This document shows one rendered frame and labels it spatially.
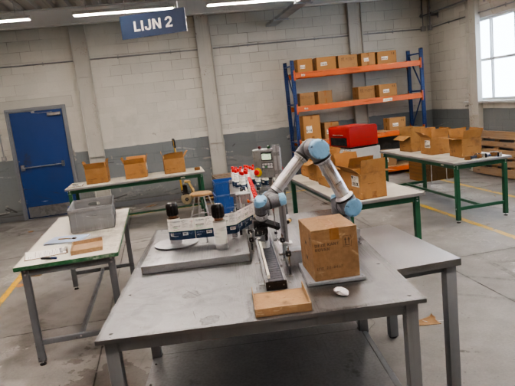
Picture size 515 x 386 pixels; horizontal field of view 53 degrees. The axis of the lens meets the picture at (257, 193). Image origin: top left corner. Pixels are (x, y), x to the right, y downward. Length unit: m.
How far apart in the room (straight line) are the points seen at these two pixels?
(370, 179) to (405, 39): 7.48
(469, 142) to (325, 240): 4.85
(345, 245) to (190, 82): 8.47
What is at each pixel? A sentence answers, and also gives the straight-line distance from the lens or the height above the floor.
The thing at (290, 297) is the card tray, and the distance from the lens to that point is 2.60.
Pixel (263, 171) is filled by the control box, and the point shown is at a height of 1.33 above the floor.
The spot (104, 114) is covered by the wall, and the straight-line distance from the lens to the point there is 10.87.
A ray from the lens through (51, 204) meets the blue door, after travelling 11.12.
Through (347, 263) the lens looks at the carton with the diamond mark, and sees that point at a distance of 2.75.
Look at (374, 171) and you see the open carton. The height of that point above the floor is 1.04.
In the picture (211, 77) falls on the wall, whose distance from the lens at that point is 10.86.
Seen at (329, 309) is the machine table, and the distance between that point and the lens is 2.45.
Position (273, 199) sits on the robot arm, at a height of 1.22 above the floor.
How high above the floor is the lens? 1.79
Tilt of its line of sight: 10 degrees down
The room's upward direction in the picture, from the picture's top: 6 degrees counter-clockwise
